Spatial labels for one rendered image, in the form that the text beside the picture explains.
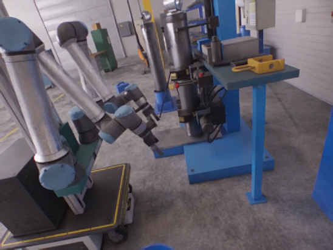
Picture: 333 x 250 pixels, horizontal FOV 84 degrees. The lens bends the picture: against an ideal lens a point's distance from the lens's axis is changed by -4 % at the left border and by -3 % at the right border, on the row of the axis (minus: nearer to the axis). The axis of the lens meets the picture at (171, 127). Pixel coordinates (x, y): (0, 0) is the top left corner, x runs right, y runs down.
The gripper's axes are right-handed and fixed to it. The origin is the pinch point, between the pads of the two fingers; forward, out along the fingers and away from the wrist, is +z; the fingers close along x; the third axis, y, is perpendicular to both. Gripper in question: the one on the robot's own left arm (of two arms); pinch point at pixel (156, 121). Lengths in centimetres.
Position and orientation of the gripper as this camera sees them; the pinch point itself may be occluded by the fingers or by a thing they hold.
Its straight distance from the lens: 151.7
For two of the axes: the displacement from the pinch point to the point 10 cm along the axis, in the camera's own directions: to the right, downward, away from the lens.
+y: 8.2, -4.9, -2.9
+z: 5.6, 7.8, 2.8
